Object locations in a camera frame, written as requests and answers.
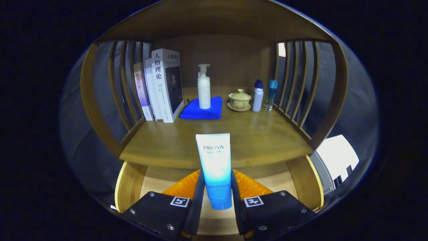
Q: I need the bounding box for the white pump bottle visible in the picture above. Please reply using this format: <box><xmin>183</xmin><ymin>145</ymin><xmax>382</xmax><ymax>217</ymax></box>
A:
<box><xmin>197</xmin><ymin>64</ymin><xmax>211</xmax><ymax>109</ymax></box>

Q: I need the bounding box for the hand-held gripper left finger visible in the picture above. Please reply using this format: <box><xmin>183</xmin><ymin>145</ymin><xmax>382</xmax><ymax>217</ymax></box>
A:
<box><xmin>121</xmin><ymin>169</ymin><xmax>205</xmax><ymax>241</ymax></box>

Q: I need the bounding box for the wooden drawer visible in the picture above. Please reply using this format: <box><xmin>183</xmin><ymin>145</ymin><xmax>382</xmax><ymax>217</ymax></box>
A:
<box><xmin>115</xmin><ymin>155</ymin><xmax>324</xmax><ymax>236</ymax></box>

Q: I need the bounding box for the white blue cosmetic tube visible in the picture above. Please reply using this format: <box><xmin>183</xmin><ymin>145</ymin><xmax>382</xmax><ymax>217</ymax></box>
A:
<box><xmin>196</xmin><ymin>133</ymin><xmax>233</xmax><ymax>210</ymax></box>

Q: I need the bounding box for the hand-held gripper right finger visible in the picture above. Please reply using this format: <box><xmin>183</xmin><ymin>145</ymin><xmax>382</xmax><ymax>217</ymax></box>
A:
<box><xmin>231</xmin><ymin>169</ymin><xmax>316</xmax><ymax>240</ymax></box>

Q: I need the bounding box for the white bottle blue cap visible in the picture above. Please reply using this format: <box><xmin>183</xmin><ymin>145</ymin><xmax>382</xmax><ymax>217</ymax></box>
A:
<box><xmin>251</xmin><ymin>79</ymin><xmax>264</xmax><ymax>112</ymax></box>

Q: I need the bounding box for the wooden countertop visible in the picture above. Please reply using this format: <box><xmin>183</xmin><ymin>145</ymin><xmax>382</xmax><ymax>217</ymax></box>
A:
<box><xmin>120</xmin><ymin>87</ymin><xmax>313</xmax><ymax>169</ymax></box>

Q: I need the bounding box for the white drawer unit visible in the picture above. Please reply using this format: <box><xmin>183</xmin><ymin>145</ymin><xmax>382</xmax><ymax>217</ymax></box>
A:
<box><xmin>309</xmin><ymin>135</ymin><xmax>360</xmax><ymax>194</ymax></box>

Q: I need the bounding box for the thin white book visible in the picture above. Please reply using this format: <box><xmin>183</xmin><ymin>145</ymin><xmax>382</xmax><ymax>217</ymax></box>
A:
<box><xmin>144</xmin><ymin>58</ymin><xmax>164</xmax><ymax>121</ymax></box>

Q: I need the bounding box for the beige lidded teacup with saucer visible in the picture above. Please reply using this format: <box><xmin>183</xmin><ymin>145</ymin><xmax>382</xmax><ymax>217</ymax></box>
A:
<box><xmin>228</xmin><ymin>89</ymin><xmax>252</xmax><ymax>112</ymax></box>

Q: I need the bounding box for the purple book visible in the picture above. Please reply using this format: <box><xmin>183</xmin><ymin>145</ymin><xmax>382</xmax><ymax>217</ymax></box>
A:
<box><xmin>133</xmin><ymin>62</ymin><xmax>154</xmax><ymax>122</ymax></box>

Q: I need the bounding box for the teal clear bottle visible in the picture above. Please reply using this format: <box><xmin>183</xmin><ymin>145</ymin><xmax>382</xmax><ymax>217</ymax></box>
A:
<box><xmin>265</xmin><ymin>79</ymin><xmax>278</xmax><ymax>111</ymax></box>

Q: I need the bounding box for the brown wooden cabinet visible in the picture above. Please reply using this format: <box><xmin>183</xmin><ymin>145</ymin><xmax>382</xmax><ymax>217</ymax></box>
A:
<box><xmin>80</xmin><ymin>0</ymin><xmax>349</xmax><ymax>215</ymax></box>

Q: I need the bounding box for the blue folded cloth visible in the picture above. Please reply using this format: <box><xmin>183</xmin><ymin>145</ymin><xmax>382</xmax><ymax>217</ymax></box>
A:
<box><xmin>179</xmin><ymin>96</ymin><xmax>223</xmax><ymax>120</ymax></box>

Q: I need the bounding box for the thick white book dark cover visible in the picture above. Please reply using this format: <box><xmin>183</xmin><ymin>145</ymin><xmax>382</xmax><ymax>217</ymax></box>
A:
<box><xmin>151</xmin><ymin>49</ymin><xmax>185</xmax><ymax>123</ymax></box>

